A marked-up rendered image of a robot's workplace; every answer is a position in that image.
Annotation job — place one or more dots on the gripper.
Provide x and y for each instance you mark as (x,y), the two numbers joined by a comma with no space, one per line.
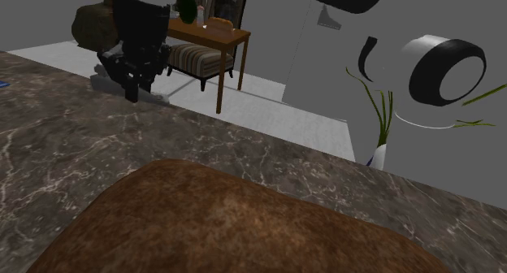
(140,26)

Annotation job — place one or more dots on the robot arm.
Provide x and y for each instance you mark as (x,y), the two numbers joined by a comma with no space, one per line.
(328,66)

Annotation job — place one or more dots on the striped upholstered stool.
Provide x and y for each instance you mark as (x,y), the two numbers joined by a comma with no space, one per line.
(198,58)

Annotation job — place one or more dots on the dark brown rounded object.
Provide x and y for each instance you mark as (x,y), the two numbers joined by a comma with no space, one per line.
(93,26)

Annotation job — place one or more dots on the wooden side table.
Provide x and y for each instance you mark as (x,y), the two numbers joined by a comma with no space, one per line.
(221,37)

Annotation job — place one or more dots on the small blue flat object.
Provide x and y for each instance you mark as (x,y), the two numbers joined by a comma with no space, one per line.
(3,84)

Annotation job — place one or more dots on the large brown rounded loaf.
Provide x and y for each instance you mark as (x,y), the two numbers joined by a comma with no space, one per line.
(221,224)

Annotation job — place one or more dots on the white vase with green plant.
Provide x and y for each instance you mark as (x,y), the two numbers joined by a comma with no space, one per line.
(379,156)

